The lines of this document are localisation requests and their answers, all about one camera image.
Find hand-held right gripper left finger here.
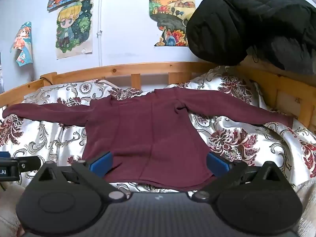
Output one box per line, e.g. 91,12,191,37
37,151,131,202

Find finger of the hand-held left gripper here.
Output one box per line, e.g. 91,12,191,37
18,156,42,173

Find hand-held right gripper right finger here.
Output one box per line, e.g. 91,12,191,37
191,151,283,202

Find maroon sweater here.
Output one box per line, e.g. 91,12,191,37
2,87,294,192

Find floral satin blanket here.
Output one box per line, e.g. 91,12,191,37
0,65,316,203

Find cream fluffy cloth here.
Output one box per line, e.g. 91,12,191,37
0,181,25,237
294,180,316,237

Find small curled cartoon girl poster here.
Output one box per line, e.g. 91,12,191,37
10,22,33,67

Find blond cartoon character poster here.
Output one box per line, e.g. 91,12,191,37
55,0,94,60

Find black puffer jacket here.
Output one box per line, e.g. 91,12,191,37
186,0,316,74

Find grey monochrome wall poster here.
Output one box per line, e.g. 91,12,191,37
0,53,5,94

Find wooden bed frame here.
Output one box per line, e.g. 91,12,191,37
0,62,316,129

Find white wall pipe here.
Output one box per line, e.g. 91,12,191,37
98,0,104,67

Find landscape wall poster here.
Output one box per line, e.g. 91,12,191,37
149,0,196,47

